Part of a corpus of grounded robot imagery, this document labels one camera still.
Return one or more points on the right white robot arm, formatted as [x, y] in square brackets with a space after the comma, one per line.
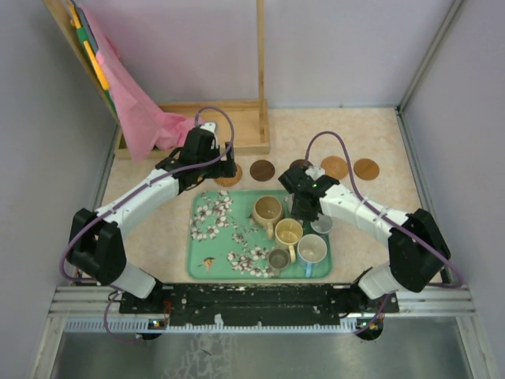
[416, 248]

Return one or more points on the white grey mug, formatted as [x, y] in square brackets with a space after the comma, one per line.
[289, 203]

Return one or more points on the yellow mug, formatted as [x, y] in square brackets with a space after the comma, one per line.
[288, 233]

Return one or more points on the pink cloth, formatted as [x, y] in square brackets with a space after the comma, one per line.
[144, 124]

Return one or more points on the green floral tray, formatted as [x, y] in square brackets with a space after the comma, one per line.
[224, 242]

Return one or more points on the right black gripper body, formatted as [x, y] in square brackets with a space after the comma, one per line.
[300, 213]

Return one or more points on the dark reddish wooden coaster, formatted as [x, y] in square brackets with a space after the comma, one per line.
[262, 170]

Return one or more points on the small blue-grey cup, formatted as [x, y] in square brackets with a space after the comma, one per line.
[322, 225]

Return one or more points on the dark brown wooden coaster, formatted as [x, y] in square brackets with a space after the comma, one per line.
[301, 163]

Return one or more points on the wooden rack stand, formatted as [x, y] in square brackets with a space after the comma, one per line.
[250, 116]

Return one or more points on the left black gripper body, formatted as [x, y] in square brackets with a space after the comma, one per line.
[221, 169]

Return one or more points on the light blue mug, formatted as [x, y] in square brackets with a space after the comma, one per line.
[311, 250]

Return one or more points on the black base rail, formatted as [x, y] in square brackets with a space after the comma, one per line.
[277, 304]

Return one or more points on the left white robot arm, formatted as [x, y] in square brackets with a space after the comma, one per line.
[96, 244]

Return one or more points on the beige mug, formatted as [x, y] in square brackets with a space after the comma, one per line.
[267, 212]

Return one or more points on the light brown wooden coaster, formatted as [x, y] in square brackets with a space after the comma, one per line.
[366, 169]

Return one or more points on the light woven coaster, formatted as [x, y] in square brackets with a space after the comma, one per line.
[335, 167]

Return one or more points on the small grey cup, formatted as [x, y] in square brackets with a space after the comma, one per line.
[278, 259]

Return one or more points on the woven rattan coaster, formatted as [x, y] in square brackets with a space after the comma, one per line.
[228, 182]

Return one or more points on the yellow green hanger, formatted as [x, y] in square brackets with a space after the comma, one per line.
[87, 40]

